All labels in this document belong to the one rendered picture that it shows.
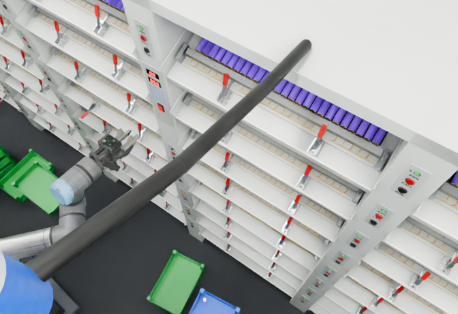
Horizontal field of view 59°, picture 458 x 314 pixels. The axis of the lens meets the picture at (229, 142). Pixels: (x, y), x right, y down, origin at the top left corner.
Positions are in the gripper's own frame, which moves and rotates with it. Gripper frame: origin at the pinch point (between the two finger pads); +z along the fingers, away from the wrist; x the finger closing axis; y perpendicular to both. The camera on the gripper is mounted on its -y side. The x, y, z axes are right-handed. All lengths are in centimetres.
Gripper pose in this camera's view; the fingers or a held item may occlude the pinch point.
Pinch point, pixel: (132, 135)
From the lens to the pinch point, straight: 166.0
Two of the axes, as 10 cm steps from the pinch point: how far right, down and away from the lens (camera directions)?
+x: -8.2, -4.9, 2.9
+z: 5.6, -6.1, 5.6
